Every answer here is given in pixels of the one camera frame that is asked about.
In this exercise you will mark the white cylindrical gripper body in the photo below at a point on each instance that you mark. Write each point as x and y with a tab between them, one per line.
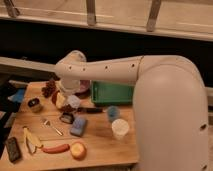
69	87

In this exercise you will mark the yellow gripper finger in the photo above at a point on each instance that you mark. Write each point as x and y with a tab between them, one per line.
60	100

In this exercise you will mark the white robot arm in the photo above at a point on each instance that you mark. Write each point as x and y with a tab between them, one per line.
169	102

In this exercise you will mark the blue plastic cup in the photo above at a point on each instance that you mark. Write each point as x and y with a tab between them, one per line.
113	113

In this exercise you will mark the white crumpled cloth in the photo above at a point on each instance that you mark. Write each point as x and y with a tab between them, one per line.
73	101

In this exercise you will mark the purple bowl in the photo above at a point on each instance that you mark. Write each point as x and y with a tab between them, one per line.
84	86

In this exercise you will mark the brown grape bunch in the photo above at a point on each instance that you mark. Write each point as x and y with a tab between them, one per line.
49	88

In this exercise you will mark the small dark lidded jar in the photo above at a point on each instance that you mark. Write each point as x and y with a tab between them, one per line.
35	105

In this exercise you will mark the wooden table board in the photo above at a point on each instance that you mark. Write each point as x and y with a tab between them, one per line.
102	148

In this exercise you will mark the blue sponge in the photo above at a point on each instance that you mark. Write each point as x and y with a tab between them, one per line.
78	126

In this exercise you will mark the green plastic bin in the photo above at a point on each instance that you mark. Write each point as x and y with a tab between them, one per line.
105	94

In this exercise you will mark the blue cloth at edge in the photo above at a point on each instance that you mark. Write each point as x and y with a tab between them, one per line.
18	96

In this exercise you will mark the red sausage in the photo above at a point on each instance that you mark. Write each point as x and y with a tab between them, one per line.
55	150

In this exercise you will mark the yellow banana peel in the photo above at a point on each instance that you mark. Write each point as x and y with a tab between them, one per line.
31	141

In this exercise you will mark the yellow red apple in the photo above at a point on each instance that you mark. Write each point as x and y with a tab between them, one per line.
78	150

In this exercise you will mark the black rectangular block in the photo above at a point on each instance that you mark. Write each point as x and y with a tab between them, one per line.
13	149

